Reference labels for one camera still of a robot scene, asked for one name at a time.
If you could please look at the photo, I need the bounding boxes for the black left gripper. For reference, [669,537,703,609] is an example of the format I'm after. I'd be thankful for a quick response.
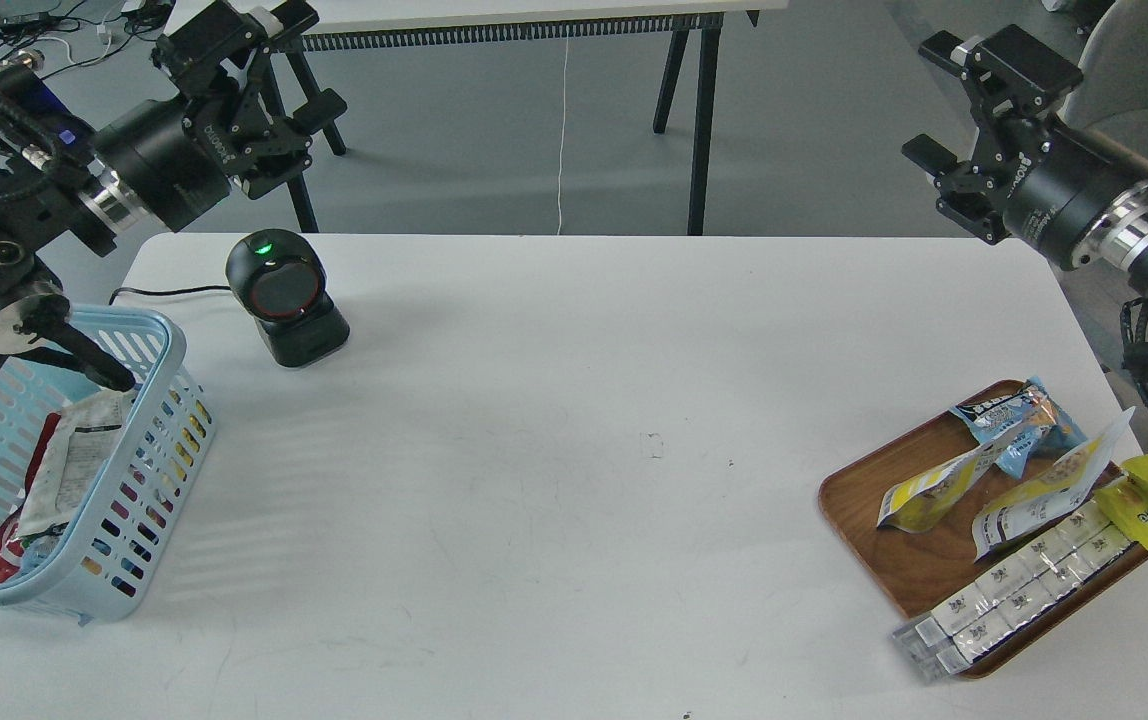
[91,1,347,231]

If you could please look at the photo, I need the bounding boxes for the black scanner cable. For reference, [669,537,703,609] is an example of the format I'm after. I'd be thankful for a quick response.
[109,286,232,305]

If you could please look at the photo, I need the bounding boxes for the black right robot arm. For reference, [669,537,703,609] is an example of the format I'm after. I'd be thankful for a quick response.
[902,26,1148,410]

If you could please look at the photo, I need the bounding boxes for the white snack packet in basket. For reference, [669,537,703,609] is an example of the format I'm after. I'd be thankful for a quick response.
[15,389,138,541]

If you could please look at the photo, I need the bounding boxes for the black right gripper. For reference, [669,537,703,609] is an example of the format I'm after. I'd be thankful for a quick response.
[900,24,1148,273]

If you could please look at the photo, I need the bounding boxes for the floor cables and devices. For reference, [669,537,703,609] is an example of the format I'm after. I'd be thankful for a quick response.
[0,0,174,101]

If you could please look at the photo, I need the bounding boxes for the clear wrapped white snack row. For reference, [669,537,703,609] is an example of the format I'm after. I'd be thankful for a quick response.
[891,500,1141,682]

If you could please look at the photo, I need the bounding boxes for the red snack packet in basket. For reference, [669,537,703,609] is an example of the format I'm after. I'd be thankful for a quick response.
[0,413,61,584]

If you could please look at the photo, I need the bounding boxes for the blue snack bag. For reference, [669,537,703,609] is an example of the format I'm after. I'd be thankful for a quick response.
[951,376,1087,480]

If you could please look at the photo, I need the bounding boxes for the light blue plastic basket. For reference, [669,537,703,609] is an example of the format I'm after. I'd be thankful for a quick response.
[0,305,217,624]

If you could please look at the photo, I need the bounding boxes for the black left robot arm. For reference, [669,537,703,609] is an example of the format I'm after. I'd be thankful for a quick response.
[0,1,346,390]

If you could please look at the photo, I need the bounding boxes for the brown wooden tray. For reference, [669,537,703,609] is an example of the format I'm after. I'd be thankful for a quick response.
[819,411,1148,675]

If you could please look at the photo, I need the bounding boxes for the white background table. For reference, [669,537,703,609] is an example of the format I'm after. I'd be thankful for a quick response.
[284,1,788,237]

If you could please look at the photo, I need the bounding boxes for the black barcode scanner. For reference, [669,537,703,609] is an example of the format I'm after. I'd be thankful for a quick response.
[225,229,350,367]

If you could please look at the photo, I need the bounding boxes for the white hanging cable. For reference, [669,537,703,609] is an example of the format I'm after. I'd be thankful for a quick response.
[556,38,571,237]

